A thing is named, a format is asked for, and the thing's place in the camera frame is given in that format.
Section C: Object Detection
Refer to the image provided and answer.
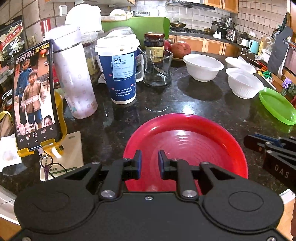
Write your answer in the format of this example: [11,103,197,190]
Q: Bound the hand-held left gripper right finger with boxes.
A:
[158,150,238,201]

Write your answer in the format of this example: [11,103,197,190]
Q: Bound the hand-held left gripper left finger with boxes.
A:
[61,149,142,201]

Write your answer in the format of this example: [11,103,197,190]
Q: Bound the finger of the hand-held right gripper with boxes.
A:
[243,133,296,155]

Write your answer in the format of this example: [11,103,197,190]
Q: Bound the red plastic plate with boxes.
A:
[123,113,248,193]

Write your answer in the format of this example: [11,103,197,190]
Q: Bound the ribbed white plastic bowl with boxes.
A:
[226,68,264,99]
[225,57,256,75]

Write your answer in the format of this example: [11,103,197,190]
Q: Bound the large white plastic bowl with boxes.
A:
[183,54,224,82]

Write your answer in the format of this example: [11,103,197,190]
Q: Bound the green plastic plate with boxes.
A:
[258,87,296,126]

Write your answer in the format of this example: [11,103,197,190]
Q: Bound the purple glove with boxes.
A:
[281,77,295,95]

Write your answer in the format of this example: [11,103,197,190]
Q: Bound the white flat package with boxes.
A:
[40,131,84,181]

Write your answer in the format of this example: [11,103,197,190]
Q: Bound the blue paper cup white lid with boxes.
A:
[95,34,141,105]

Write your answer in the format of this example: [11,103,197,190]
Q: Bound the clear glass cup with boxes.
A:
[143,49,173,87]

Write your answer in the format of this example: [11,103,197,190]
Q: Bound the yellow phone stand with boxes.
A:
[18,90,67,159]

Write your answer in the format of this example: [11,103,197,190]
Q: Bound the metal spoon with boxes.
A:
[138,47,167,75]

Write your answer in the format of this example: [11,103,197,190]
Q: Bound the black apron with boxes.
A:
[268,25,294,75]

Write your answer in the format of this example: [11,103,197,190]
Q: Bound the teal mug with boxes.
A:
[248,40,260,54]

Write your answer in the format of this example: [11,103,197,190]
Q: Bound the white patterned thermos bottle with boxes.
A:
[44,24,98,119]

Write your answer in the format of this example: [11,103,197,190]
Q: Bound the clear plastic container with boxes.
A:
[258,36,275,55]

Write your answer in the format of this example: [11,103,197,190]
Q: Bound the white rice cooker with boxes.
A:
[237,32,251,47]

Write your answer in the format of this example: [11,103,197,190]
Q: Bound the lower wooden cabinets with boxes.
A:
[168,35,243,57]

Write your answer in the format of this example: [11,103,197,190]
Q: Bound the wooden cabinets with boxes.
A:
[203,0,239,13]
[168,35,243,57]

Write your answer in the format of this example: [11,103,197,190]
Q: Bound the silver toaster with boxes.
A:
[225,28,238,42]

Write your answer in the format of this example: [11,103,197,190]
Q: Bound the glass storage jar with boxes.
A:
[81,31,101,84]

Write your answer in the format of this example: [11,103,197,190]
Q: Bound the pink red apple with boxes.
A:
[172,41,191,58]

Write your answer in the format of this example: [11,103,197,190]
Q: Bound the black kitchen appliance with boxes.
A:
[211,21,228,39]

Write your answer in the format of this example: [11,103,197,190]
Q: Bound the dark sauce jar red lid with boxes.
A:
[143,32,166,65]

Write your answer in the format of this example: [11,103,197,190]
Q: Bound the smartphone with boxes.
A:
[13,39,60,151]

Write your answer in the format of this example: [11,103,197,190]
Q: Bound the crumpled white tissue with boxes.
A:
[0,134,23,172]

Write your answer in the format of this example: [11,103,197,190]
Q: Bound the green cutting board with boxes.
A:
[101,17,171,44]

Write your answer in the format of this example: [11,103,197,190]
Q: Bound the upper wooden cabinets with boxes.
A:
[203,0,239,13]

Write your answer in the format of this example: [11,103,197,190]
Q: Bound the crumpled plastic bag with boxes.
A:
[109,9,134,21]

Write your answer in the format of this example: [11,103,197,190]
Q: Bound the range hood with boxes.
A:
[166,0,215,10]

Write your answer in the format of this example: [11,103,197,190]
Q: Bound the pale rounded container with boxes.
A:
[65,4,102,32]

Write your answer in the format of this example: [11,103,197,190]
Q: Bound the black snack bag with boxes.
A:
[0,15,26,68]

